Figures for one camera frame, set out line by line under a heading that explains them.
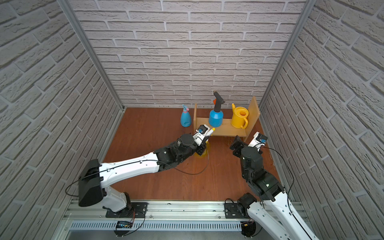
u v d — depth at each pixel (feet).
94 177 1.37
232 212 2.40
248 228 2.31
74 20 2.42
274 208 1.43
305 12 2.32
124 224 2.36
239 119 3.02
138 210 2.47
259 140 1.81
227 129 3.22
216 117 3.08
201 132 1.93
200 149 2.07
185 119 3.32
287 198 1.46
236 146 2.02
